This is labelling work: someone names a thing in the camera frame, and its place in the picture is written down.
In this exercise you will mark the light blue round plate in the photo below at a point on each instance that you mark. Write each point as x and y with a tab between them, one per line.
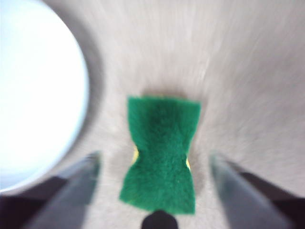
40	95

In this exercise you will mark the yellow sponge with green pad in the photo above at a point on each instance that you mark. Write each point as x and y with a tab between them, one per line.
162	155

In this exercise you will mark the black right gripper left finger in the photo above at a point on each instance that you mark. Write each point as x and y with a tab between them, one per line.
59	205

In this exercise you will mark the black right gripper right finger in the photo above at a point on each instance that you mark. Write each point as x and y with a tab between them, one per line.
247	205

